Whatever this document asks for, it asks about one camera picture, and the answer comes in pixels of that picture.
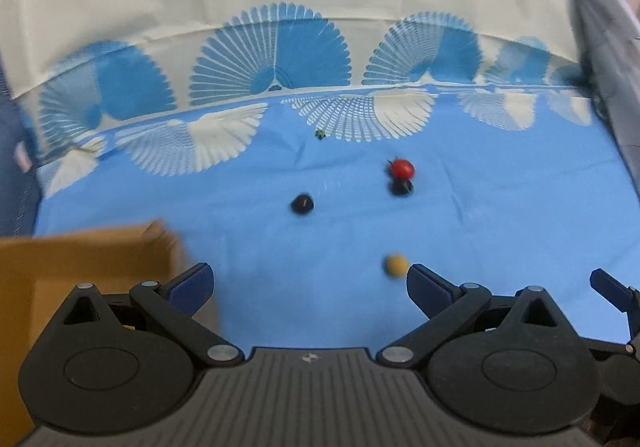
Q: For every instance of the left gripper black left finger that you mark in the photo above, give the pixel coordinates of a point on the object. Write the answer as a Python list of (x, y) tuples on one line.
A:
[(112, 363)]

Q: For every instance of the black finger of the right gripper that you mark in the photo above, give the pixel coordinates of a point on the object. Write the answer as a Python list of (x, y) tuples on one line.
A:
[(618, 363)]

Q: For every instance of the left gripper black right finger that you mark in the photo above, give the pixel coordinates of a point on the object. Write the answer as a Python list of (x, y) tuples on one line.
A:
[(508, 364)]

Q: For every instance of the dark plum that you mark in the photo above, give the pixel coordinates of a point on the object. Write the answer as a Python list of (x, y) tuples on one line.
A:
[(302, 204), (401, 187)]

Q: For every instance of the brown cardboard box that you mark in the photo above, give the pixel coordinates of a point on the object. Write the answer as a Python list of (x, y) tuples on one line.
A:
[(37, 274)]

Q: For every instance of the yellow round fruit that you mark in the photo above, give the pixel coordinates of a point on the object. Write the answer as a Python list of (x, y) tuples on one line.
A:
[(396, 265)]

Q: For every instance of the blue sofa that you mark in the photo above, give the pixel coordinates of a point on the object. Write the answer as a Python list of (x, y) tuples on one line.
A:
[(20, 190)]

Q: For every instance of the red tomato with stem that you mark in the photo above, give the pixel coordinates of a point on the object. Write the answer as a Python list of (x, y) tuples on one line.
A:
[(401, 169)]

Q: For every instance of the blue white patterned cloth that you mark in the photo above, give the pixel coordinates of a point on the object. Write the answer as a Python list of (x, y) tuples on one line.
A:
[(201, 114)]

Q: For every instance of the white grey crumpled cloth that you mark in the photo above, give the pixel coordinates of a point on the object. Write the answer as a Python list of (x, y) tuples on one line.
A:
[(611, 32)]

